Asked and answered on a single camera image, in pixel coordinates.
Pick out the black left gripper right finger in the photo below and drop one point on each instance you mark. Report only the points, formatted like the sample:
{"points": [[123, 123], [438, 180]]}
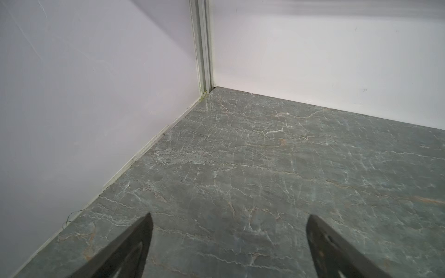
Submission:
{"points": [[334, 257]]}

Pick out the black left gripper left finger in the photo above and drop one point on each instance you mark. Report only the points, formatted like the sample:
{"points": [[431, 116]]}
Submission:
{"points": [[124, 257]]}

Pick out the aluminium frame corner post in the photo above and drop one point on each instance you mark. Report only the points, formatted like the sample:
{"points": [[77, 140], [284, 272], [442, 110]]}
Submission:
{"points": [[200, 16]]}

